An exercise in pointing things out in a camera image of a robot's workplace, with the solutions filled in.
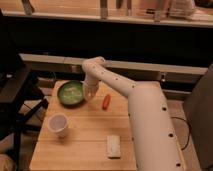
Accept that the green ceramic bowl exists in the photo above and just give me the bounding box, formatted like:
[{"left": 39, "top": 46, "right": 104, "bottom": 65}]
[{"left": 57, "top": 80, "right": 84, "bottom": 106}]

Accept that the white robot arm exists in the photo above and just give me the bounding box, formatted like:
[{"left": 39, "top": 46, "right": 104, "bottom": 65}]
[{"left": 82, "top": 57, "right": 185, "bottom": 171}]

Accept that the orange carrot toy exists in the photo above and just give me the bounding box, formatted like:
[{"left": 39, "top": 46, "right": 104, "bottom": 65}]
[{"left": 102, "top": 94, "right": 111, "bottom": 110}]

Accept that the white rectangular sponge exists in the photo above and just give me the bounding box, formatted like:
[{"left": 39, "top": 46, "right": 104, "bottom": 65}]
[{"left": 107, "top": 135, "right": 121, "bottom": 158}]

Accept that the black cable on floor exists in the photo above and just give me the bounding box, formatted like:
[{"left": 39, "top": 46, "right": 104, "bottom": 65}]
[{"left": 171, "top": 115, "right": 191, "bottom": 152}]

